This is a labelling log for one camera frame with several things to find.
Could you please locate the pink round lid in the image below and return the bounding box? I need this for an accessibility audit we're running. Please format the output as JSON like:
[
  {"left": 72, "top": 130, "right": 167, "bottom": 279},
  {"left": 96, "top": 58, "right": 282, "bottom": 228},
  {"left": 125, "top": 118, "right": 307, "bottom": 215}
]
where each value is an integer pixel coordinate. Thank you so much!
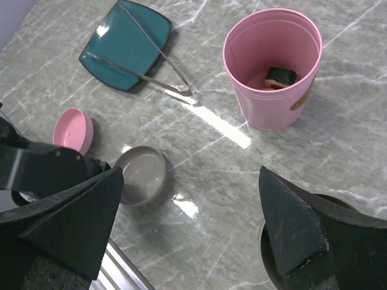
[{"left": 53, "top": 108, "right": 94, "bottom": 155}]

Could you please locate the grey cylindrical container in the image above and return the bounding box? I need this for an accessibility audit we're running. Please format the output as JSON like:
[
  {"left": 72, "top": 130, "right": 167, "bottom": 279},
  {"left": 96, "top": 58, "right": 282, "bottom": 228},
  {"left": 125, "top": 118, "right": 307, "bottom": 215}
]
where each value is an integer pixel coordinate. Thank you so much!
[{"left": 259, "top": 192, "right": 358, "bottom": 290}]

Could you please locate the grey round lid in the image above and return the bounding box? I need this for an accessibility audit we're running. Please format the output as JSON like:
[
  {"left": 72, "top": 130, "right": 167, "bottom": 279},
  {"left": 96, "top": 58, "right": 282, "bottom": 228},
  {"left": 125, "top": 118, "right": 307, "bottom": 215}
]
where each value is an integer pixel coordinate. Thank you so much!
[{"left": 115, "top": 146, "right": 167, "bottom": 207}]

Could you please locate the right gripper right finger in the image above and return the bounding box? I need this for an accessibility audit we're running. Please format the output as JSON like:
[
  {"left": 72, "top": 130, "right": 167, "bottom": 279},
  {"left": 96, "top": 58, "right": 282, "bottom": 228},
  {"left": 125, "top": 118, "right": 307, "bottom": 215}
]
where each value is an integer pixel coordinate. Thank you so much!
[{"left": 259, "top": 167, "right": 386, "bottom": 289}]

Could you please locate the white rice cake cube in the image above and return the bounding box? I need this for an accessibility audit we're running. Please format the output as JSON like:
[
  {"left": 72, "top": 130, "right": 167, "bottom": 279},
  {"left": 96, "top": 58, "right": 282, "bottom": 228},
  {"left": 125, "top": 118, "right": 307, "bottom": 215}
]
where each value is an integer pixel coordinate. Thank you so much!
[{"left": 264, "top": 66, "right": 298, "bottom": 89}]

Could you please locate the aluminium frame rail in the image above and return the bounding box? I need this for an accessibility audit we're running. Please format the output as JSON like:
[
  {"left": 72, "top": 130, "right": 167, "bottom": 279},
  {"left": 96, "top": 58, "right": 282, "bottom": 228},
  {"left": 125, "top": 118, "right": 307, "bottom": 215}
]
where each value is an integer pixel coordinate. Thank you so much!
[{"left": 89, "top": 238, "right": 155, "bottom": 290}]

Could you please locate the pink cylindrical container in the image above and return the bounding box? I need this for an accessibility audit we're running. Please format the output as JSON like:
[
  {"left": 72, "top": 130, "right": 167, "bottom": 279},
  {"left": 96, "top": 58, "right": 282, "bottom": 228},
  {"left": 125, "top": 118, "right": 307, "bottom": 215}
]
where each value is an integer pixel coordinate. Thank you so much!
[{"left": 223, "top": 8, "right": 323, "bottom": 130}]

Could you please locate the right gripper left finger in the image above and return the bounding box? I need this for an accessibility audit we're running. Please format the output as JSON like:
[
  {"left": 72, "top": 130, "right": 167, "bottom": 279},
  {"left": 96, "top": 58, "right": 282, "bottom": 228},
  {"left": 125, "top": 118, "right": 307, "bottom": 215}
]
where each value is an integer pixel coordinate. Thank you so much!
[{"left": 1, "top": 167, "right": 123, "bottom": 289}]

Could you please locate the teal square plate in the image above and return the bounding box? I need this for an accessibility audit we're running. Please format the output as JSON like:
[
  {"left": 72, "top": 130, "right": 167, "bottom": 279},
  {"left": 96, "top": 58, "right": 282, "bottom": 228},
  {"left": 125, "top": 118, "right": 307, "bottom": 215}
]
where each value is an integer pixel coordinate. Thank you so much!
[{"left": 78, "top": 0, "right": 173, "bottom": 92}]

